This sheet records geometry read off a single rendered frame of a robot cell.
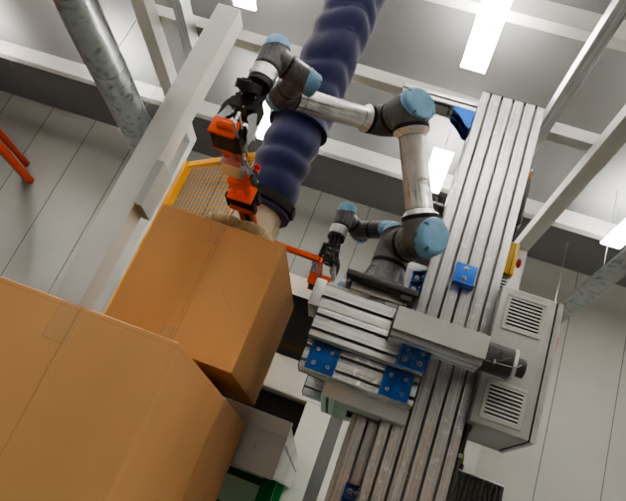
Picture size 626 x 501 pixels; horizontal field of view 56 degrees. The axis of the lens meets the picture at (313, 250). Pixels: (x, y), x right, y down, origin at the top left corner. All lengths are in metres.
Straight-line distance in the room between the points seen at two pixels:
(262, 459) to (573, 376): 10.36
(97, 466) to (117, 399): 0.11
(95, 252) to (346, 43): 1.76
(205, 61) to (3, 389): 3.04
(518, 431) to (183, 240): 1.16
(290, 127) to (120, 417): 1.39
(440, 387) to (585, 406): 10.32
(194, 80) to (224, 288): 2.30
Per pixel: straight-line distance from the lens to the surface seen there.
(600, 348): 12.61
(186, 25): 4.71
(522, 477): 11.64
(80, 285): 3.31
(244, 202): 1.81
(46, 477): 1.06
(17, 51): 13.54
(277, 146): 2.13
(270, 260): 1.69
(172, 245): 1.76
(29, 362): 1.10
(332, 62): 2.35
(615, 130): 4.29
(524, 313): 2.04
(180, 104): 3.72
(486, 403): 1.93
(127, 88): 9.99
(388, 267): 1.85
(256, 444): 2.24
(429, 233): 1.77
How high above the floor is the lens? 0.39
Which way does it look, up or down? 22 degrees up
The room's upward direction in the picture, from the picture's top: 22 degrees clockwise
